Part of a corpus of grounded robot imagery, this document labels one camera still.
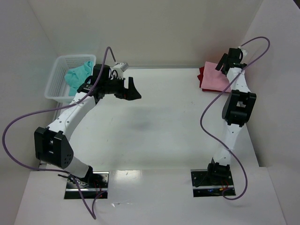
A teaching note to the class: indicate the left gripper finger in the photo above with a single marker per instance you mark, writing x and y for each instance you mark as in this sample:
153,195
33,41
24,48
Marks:
121,94
131,92

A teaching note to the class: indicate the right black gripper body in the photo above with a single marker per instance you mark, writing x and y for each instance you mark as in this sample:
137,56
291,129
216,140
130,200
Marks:
225,63

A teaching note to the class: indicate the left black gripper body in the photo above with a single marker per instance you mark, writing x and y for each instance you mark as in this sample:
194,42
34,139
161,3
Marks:
125,87

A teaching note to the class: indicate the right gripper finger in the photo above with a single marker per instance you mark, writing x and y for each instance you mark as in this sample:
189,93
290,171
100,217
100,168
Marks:
223,63
225,68

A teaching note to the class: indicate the pink polo shirt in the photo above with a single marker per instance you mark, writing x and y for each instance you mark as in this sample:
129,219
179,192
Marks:
213,80

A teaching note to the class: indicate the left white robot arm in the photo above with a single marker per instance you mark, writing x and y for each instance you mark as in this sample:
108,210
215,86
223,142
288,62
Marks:
52,143

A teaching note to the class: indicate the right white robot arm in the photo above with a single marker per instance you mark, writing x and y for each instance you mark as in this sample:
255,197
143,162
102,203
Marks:
236,112

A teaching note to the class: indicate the red folded t shirt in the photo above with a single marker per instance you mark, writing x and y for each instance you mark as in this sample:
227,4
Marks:
200,78

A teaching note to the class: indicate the teal t shirt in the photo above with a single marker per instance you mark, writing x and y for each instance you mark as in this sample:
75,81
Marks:
76,77

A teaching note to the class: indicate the white plastic basket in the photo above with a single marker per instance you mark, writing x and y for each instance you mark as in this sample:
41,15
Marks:
57,89

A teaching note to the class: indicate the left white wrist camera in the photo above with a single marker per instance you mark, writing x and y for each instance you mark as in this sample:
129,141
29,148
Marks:
118,70

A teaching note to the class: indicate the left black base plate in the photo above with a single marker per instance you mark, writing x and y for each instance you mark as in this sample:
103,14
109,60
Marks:
89,190

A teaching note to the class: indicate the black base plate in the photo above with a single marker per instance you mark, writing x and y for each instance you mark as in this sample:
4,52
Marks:
203,186
89,190

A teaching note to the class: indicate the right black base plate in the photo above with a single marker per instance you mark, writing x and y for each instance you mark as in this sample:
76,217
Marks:
203,186

